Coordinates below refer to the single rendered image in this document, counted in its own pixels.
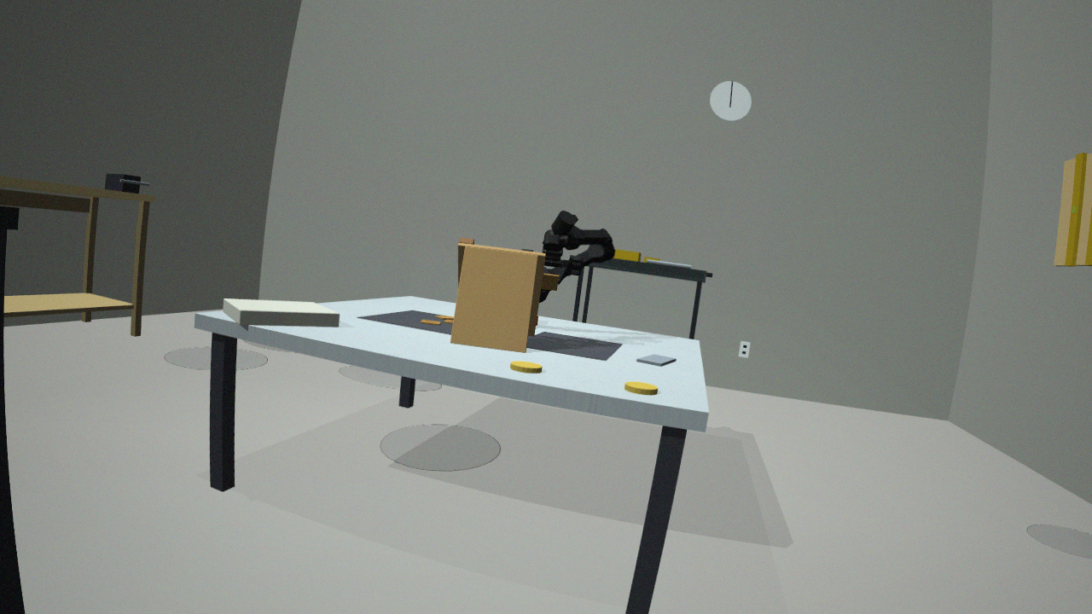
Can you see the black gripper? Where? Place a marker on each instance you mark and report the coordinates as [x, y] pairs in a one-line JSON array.
[[573, 266]]

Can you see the yellow round disc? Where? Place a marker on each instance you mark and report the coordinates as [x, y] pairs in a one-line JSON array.
[[641, 388], [526, 367]]

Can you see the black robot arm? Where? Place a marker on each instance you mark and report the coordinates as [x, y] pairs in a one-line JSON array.
[[565, 234]]

